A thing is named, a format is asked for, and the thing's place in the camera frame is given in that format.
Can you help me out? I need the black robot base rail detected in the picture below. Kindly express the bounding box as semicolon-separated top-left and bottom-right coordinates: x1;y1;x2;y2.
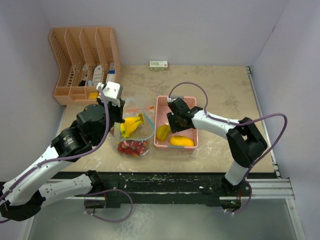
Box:
47;171;278;208

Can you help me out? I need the yellow sponge in organizer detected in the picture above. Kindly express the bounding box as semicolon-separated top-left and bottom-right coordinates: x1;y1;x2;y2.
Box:
88;92;99;101

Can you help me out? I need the clear blue-zipper bag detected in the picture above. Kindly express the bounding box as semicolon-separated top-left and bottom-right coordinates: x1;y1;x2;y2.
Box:
113;97;155;143

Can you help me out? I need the red strawberry cluster with leaves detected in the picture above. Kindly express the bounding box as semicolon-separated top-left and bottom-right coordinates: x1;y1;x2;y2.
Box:
117;140;149;157

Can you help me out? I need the yellow mango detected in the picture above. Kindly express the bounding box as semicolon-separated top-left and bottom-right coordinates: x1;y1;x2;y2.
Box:
169;135;195;147

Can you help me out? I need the orange desk file organizer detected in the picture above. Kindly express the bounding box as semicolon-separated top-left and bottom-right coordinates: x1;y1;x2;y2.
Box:
49;26;122;106

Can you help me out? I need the green starfruit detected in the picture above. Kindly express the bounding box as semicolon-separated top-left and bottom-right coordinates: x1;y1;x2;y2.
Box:
156;124;171;142

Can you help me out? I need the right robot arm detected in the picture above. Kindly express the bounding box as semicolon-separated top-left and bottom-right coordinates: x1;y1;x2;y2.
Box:
166;97;268;196

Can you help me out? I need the white tube in organizer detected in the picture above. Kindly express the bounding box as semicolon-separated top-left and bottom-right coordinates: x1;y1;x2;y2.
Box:
92;65;103;86

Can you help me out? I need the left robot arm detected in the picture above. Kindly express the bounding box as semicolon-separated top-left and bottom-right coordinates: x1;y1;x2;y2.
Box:
0;98;125;224

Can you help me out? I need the yellow banana bunch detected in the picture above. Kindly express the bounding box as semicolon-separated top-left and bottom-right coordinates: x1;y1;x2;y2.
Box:
120;113;145;139

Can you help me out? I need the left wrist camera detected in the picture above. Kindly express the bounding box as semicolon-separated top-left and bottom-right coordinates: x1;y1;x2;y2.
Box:
96;81;123;107

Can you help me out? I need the pink plastic basket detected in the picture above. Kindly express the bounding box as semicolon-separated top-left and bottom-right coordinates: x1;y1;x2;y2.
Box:
153;95;199;150

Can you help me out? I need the green white small box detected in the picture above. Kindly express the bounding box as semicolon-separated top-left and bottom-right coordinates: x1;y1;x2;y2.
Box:
149;60;168;71

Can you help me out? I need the clear orange-zipper bag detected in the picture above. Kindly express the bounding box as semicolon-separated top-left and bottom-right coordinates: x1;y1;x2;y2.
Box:
114;106;155;158

